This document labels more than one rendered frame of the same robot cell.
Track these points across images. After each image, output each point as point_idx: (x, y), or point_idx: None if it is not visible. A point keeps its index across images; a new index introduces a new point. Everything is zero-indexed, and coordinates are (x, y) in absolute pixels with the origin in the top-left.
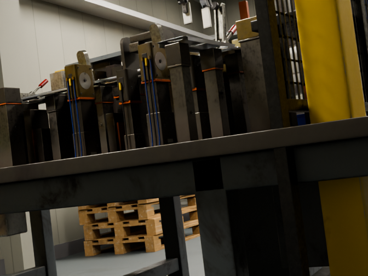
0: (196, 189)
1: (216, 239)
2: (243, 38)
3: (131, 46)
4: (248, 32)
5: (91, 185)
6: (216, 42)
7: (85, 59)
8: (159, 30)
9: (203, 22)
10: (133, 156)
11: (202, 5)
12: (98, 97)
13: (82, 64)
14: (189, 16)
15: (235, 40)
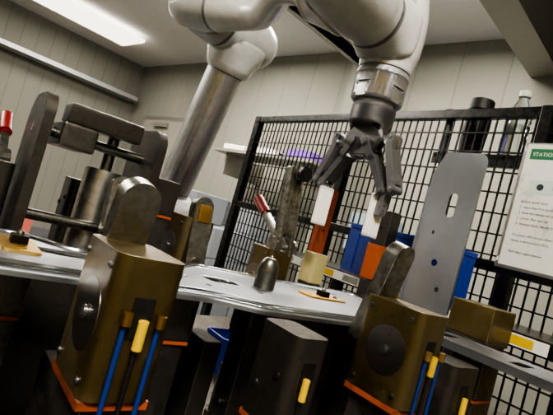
0: None
1: None
2: (493, 342)
3: (73, 133)
4: (500, 335)
5: None
6: (522, 364)
7: (153, 223)
8: (410, 267)
9: (318, 212)
10: None
11: (326, 179)
12: (11, 300)
13: (131, 234)
14: (377, 225)
15: (322, 256)
